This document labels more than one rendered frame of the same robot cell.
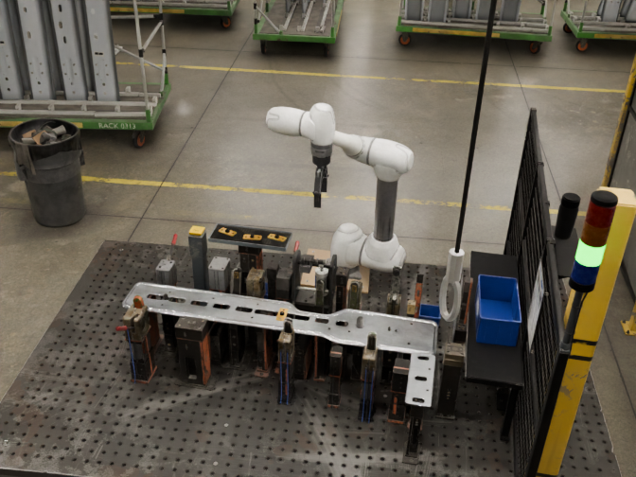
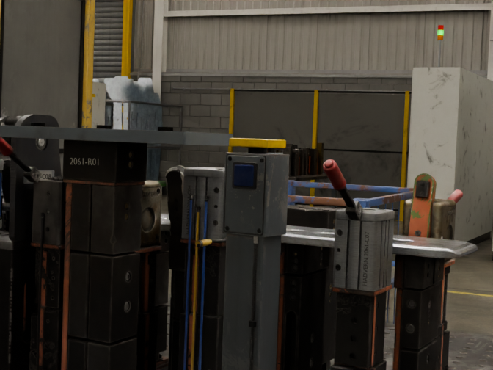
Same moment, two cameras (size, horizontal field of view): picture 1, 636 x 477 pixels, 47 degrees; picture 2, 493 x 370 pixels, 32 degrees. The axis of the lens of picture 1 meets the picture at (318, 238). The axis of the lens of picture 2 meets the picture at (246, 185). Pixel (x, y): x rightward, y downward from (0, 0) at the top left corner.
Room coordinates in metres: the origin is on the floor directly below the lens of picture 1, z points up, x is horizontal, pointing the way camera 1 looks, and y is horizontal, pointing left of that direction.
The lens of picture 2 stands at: (4.05, 0.91, 1.16)
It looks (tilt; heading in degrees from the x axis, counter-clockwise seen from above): 3 degrees down; 197
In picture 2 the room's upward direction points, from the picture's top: 2 degrees clockwise
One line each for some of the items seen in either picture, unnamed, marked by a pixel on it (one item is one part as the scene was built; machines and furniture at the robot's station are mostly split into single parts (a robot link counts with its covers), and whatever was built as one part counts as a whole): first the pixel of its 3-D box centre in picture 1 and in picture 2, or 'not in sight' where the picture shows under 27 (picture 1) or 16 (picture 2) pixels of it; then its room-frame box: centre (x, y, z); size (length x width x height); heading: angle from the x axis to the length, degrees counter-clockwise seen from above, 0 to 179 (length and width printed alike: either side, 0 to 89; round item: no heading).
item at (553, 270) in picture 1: (513, 343); not in sight; (2.59, -0.91, 0.77); 1.97 x 0.14 x 1.55; 170
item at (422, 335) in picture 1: (276, 315); (123, 216); (2.48, 0.17, 1.00); 1.38 x 0.22 x 0.02; 80
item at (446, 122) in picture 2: not in sight; (455, 142); (-6.47, 0.20, 1.22); 2.40 x 0.54 x 2.45; 172
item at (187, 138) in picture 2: (250, 237); (106, 135); (2.86, 0.31, 1.16); 0.37 x 0.14 x 0.02; 80
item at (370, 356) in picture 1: (367, 383); not in sight; (2.21, -0.22, 0.87); 0.12 x 0.09 x 0.35; 170
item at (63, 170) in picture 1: (52, 174); not in sight; (4.88, 2.01, 0.36); 0.54 x 0.50 x 0.73; 175
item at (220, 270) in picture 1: (221, 299); (211, 291); (2.71, 0.44, 0.90); 0.13 x 0.10 x 0.41; 170
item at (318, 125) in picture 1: (319, 122); not in sight; (2.72, 0.01, 1.80); 0.13 x 0.11 x 0.16; 69
